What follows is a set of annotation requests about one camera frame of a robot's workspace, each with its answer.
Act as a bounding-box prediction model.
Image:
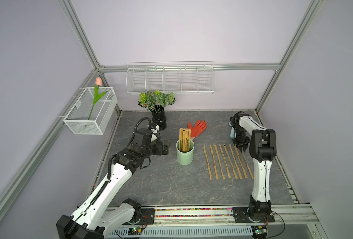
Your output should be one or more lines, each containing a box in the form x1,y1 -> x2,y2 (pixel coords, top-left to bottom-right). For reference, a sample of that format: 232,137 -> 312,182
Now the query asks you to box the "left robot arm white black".
56,141 -> 170,239

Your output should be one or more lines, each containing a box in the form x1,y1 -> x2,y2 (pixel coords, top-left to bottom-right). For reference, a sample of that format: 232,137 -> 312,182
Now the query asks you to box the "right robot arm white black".
229,111 -> 277,223

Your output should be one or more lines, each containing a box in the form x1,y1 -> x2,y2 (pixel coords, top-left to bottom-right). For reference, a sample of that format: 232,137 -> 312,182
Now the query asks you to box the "mint green storage cup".
176,139 -> 195,165

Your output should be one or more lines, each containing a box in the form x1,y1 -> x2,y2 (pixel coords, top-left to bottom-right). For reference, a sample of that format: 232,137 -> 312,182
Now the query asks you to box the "bundle of brown paper straws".
178,128 -> 191,152

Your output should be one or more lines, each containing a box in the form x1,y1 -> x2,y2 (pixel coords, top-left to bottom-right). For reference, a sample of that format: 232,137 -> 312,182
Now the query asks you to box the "teal small spatula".
229,122 -> 235,138

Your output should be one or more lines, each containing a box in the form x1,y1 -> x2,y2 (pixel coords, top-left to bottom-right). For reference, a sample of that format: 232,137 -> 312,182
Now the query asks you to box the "black plant pot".
152,105 -> 167,130

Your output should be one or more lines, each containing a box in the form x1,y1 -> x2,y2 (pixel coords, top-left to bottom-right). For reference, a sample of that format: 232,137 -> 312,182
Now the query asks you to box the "red hand-shaped scraper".
187,119 -> 207,139

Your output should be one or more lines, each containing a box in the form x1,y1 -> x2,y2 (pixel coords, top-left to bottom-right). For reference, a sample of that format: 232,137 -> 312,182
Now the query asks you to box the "green artificial plant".
138,90 -> 176,113

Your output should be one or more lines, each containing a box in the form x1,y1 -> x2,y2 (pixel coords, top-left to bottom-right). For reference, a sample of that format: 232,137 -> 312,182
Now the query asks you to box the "white mesh basket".
63,86 -> 117,135

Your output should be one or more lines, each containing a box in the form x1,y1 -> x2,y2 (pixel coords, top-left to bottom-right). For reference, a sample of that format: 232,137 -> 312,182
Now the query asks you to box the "pink artificial tulip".
88,77 -> 106,120

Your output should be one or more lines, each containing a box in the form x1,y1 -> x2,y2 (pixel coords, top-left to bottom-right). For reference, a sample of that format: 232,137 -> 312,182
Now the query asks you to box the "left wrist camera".
129,124 -> 161,146

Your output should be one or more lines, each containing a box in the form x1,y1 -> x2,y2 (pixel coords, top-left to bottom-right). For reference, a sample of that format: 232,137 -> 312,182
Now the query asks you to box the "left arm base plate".
123,208 -> 155,225

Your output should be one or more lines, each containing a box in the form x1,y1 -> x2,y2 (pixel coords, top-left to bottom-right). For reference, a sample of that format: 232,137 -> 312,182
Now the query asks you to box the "aluminium front rail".
104,204 -> 319,226

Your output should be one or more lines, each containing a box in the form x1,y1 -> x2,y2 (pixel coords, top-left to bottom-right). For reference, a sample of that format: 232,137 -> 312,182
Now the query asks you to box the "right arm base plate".
231,207 -> 275,224

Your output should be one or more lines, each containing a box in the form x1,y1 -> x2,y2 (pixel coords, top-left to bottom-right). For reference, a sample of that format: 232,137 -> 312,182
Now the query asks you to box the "white wire wall shelf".
126,61 -> 216,95

